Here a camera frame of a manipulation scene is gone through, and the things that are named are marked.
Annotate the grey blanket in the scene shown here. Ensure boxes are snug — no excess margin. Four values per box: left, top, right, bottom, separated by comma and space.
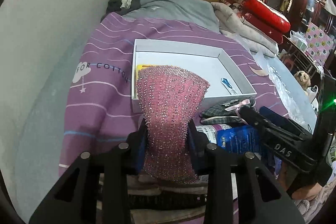
123, 0, 220, 34

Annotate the clear plastic sheet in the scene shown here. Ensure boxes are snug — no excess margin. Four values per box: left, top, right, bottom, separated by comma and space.
253, 51, 306, 126

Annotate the pink sparkly sponge cloth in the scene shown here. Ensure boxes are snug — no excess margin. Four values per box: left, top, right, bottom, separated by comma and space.
136, 65, 210, 183

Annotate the pink patterned gift box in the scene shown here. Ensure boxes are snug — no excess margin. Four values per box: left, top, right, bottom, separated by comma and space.
304, 22, 335, 66

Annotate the yellow tissue pack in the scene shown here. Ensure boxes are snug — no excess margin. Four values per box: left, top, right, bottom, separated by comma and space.
135, 64, 151, 78

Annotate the blue plastic package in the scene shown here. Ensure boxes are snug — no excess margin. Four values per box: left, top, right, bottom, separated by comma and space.
217, 125, 261, 155

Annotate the beige folded quilt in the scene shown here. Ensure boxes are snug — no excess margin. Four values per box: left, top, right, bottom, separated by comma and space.
211, 2, 279, 58

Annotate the white cardboard box tray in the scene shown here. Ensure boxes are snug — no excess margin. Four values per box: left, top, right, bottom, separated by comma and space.
131, 39, 256, 113

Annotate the dark grey white garment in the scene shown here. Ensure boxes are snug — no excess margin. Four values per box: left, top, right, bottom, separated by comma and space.
106, 0, 141, 15

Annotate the red folded quilt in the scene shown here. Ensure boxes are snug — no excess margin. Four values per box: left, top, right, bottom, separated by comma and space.
220, 0, 290, 44

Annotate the person right hand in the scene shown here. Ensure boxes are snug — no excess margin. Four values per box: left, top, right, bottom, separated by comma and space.
291, 183, 322, 201

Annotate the purple striped bed sheet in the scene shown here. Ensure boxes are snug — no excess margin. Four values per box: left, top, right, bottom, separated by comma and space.
59, 13, 288, 174

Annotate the brown plush toy dog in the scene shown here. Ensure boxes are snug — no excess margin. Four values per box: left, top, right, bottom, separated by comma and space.
294, 71, 311, 91

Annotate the grey plaid cloth with bow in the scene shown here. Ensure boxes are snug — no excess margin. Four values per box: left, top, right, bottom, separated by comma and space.
199, 97, 256, 125

